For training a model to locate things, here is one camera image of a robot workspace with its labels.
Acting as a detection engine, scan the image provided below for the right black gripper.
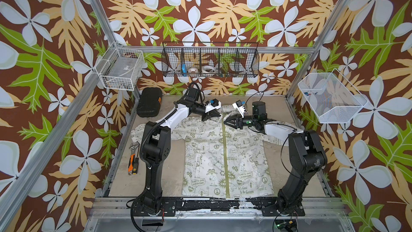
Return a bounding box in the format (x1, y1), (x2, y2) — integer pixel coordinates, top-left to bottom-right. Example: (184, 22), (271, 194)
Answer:
(225, 114), (258, 131)

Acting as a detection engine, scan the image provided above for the white green printed jacket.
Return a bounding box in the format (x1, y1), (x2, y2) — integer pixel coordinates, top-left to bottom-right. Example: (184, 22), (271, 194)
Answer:
(130, 104), (306, 199)

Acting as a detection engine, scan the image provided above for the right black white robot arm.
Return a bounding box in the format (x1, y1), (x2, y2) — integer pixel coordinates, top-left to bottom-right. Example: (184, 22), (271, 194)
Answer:
(224, 101), (327, 214)

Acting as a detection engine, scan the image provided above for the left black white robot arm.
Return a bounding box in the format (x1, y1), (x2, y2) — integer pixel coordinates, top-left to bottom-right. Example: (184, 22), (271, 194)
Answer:
(131, 88), (222, 215)

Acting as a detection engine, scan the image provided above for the white tape roll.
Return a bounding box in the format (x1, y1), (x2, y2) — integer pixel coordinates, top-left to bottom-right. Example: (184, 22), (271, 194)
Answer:
(202, 65), (217, 74)

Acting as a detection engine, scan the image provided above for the blue item in basket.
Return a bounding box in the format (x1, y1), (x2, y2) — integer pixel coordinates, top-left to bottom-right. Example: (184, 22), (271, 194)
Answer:
(181, 64), (187, 74)

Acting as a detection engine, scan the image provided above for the black tool case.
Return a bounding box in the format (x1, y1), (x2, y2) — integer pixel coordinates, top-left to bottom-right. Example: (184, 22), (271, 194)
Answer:
(136, 87), (163, 118)

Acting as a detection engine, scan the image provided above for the black screwdriver tool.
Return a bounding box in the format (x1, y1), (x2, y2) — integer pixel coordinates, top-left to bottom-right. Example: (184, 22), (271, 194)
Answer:
(132, 147), (139, 175)

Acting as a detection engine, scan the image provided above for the white mesh basket right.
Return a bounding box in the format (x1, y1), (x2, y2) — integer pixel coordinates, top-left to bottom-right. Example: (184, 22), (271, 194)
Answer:
(298, 69), (369, 124)

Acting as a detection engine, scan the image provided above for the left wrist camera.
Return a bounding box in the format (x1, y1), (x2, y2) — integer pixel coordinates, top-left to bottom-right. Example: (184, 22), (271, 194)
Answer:
(205, 99), (222, 113)

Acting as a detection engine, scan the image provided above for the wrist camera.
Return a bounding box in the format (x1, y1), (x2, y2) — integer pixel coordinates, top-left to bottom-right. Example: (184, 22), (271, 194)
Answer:
(205, 99), (222, 113)
(232, 101), (246, 118)

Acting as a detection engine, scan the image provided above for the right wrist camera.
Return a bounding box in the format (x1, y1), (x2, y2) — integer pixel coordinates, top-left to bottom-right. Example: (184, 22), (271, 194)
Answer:
(232, 101), (246, 118)

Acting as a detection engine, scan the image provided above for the black wire wall basket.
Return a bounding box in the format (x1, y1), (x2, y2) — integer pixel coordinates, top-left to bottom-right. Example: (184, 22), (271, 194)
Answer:
(161, 42), (260, 78)

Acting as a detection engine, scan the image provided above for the orange handled wrench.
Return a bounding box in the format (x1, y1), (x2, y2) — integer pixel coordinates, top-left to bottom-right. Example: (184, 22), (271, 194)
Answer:
(128, 142), (140, 175)

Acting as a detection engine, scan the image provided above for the white wire basket left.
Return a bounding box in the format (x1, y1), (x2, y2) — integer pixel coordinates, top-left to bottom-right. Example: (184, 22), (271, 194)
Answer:
(96, 46), (145, 91)

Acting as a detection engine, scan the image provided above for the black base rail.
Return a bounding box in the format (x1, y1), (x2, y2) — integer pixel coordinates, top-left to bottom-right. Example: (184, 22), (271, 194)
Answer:
(131, 196), (306, 217)

